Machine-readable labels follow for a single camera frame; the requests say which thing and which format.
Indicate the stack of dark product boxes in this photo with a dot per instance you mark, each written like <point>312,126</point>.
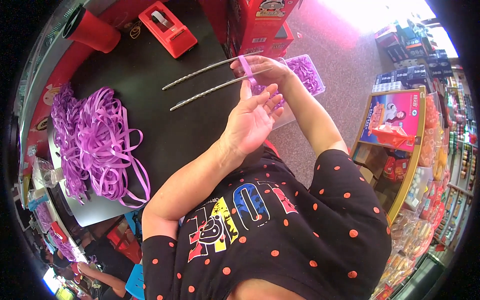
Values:
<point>412,60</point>

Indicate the person's right hand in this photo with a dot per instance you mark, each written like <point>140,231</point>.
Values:
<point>270,71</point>

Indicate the stack of red cartons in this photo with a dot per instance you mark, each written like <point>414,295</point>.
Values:
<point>258,26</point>

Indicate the red cylinder roll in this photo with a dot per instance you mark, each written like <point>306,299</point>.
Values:
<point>93,32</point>

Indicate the tan rubber bands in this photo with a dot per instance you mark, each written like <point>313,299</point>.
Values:
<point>135,30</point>

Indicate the person's body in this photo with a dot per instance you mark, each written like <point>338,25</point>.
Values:
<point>285,232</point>

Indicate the clear plastic bottle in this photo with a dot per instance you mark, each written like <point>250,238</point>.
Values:
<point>47,172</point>

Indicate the person's right fingers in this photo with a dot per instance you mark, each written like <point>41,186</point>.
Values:
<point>240,70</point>

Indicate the red tape dispenser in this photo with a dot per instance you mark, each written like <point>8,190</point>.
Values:
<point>168,30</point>

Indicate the bag of purple ribbons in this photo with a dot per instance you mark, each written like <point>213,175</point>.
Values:
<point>56,232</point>

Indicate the pile of purple ribbons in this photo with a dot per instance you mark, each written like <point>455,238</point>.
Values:
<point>93,142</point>

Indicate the blue plastic stool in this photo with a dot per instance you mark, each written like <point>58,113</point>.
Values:
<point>135,283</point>

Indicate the purple ribbon loop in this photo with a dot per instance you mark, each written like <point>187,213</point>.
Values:
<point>245,66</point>

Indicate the clear box of purple pieces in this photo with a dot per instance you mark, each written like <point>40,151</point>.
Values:
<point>309,75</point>

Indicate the heap of snack packets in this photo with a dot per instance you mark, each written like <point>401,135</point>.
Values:
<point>408,247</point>

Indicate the red stool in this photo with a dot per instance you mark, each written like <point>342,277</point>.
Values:
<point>272,147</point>

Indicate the twisted metal rod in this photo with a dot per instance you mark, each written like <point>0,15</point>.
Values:
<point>210,91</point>
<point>202,71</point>

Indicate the gold framed display stand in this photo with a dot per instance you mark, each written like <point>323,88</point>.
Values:
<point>397,123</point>

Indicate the person's left hand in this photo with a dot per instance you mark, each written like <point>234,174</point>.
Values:
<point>247,123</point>

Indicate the store shelves with goods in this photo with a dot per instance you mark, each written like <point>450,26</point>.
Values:
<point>463,150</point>

